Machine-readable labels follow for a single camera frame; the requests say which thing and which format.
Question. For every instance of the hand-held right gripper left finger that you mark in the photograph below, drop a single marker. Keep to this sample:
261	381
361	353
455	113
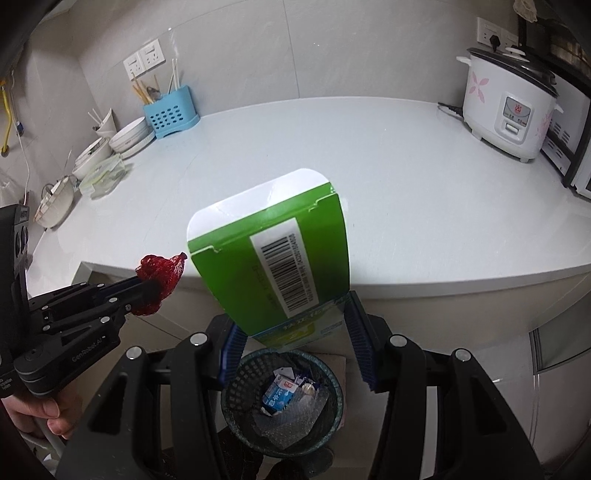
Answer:
233	353

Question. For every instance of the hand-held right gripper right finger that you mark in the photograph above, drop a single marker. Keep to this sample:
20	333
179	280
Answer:
359	344

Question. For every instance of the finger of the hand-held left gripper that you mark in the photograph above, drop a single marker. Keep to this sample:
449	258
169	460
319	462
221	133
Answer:
83	323
92	295

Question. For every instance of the dark mesh trash bin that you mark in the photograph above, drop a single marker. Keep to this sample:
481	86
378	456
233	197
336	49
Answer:
231	401

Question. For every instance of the white paper card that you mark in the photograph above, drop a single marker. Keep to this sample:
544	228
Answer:
282	374

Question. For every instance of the blue and white milk carton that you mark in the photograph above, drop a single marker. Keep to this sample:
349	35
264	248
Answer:
278	396

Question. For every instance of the white pill bottle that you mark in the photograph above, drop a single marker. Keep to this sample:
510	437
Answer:
308	389

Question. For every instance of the red wrapper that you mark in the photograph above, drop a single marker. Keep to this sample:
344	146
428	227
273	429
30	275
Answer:
164	270

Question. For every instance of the clear bubble wrap sheet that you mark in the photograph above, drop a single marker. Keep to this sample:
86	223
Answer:
288	429

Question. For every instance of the green cardboard box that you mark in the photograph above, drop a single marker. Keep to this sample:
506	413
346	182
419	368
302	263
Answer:
258	258

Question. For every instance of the person's left hand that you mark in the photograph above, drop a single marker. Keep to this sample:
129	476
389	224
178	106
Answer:
39	410

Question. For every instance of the white colander bowl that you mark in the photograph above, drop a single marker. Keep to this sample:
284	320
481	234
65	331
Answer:
55	205

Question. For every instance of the glass container with green lid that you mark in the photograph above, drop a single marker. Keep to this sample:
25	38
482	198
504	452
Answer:
101	177

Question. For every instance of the stacked white bowls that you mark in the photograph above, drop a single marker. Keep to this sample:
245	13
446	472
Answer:
90	159

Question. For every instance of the white plate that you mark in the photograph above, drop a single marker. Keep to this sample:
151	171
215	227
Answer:
145	142

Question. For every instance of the large white bowl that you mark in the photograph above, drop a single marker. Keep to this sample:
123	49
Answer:
127	134

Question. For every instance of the white cup with straws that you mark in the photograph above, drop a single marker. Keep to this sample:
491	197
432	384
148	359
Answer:
107	127

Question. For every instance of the blue perforated utensil holder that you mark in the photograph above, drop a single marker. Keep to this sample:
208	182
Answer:
171	117

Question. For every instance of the yellow pipe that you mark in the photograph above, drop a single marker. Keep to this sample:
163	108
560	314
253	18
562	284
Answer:
6	115

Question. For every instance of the bundle of wooden chopsticks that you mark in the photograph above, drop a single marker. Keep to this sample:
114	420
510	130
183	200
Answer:
141	92

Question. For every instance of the metal spoon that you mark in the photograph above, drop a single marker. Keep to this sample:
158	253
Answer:
153	95

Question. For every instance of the white chopstick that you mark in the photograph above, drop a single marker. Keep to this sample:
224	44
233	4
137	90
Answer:
176	74
171	78

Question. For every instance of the white flowered rice cooker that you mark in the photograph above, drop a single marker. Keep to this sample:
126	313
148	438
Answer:
503	106

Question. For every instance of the white and black oven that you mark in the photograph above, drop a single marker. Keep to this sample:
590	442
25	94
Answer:
570	147

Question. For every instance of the dark metal rack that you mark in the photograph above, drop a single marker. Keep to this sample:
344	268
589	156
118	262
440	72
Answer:
568	41

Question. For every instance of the cream hanging cloth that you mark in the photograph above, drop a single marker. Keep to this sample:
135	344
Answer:
525	8

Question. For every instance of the white wall socket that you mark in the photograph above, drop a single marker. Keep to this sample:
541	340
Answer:
152	55
133	65

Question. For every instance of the wall socket with black plug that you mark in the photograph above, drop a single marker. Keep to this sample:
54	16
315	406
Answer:
496	34

